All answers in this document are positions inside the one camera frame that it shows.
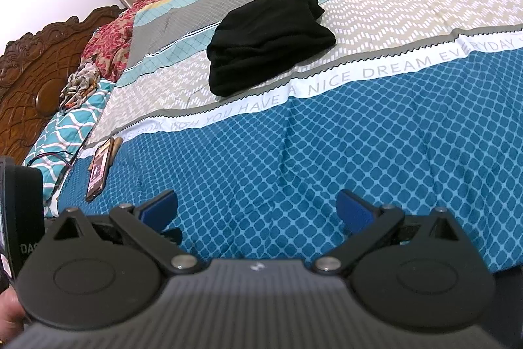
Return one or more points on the carved wooden headboard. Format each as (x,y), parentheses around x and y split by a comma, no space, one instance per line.
(24,87)

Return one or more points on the brown wooden stick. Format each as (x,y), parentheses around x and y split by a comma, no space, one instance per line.
(115,148)

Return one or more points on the teal and grey patterned bedsheet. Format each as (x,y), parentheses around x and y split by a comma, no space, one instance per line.
(327,136)

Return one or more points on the floral scarf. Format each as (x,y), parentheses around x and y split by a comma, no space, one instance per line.
(79,85)

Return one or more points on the smartphone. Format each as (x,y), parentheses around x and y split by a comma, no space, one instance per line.
(99,171)

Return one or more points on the black pants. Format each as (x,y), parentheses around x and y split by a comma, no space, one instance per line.
(269,42)

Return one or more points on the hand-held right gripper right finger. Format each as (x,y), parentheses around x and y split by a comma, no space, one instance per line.
(355,210)

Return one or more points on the person's left hand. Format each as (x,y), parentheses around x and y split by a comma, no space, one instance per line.
(10,312)

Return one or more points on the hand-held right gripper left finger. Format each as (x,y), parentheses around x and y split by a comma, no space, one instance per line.
(157,208)

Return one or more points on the red floral blanket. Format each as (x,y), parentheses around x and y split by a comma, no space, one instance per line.
(110,42)

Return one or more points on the teal patterned pillow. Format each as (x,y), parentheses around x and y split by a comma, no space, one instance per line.
(61,132)

